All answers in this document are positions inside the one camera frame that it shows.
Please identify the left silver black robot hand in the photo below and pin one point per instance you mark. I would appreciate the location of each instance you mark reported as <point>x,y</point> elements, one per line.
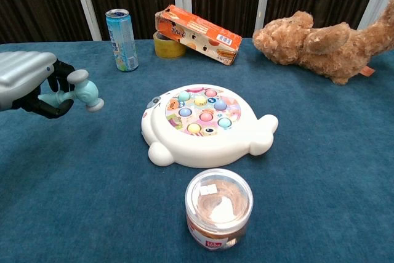
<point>21,75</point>

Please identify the light blue toy hammer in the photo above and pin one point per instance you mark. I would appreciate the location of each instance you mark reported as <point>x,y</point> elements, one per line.
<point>87,93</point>

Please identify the white whack-a-mole toy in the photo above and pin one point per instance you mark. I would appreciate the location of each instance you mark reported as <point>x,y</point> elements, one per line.
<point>203,139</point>

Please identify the dark brown curtain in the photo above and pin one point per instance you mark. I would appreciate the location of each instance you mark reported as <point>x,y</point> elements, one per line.
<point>37,1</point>

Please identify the blue drink can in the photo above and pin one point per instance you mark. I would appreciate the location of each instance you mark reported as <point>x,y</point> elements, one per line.
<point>123,41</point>

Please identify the yellow tape roll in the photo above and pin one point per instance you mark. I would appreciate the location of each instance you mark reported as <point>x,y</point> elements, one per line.
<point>167,49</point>

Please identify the orange cardboard box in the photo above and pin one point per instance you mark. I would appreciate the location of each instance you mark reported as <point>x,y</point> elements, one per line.
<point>200,33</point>

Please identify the clear round plastic jar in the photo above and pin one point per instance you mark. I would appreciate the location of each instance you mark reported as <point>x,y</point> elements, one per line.
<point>219,213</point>

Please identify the blue felt table mat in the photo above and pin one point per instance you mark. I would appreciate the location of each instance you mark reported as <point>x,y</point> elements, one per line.
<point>307,167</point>

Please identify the brown plush teddy bear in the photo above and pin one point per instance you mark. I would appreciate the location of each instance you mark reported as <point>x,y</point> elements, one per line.
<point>323,44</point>

